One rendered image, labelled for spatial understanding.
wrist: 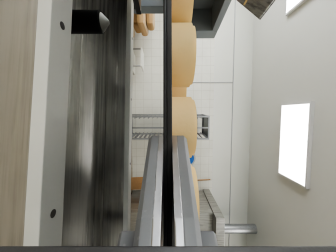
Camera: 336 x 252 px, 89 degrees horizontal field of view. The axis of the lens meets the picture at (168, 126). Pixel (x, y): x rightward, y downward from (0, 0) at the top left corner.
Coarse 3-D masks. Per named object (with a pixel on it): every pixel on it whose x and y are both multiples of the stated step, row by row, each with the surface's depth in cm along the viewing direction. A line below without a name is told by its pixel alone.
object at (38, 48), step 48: (0, 0) 14; (48, 0) 14; (0, 48) 14; (48, 48) 14; (0, 96) 14; (48, 96) 14; (0, 144) 13; (48, 144) 14; (0, 192) 13; (48, 192) 14; (0, 240) 13; (48, 240) 14
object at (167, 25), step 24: (168, 0) 10; (168, 24) 10; (168, 48) 10; (168, 72) 10; (168, 96) 10; (168, 120) 10; (168, 144) 9; (168, 168) 9; (168, 192) 9; (168, 216) 9; (168, 240) 9
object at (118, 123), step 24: (120, 0) 45; (120, 24) 45; (120, 48) 44; (120, 72) 44; (120, 96) 43; (120, 120) 43; (120, 144) 42; (120, 168) 42; (120, 192) 41; (120, 216) 41
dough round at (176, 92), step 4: (172, 88) 19; (176, 88) 19; (180, 88) 19; (184, 88) 19; (172, 92) 19; (176, 92) 19; (180, 92) 19; (184, 92) 19; (172, 96) 19; (176, 96) 19; (180, 96) 19; (184, 96) 19
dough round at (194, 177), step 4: (192, 168) 13; (192, 172) 12; (192, 176) 12; (196, 176) 12; (196, 180) 12; (196, 184) 12; (196, 188) 12; (196, 192) 11; (196, 196) 11; (196, 200) 11; (196, 204) 11
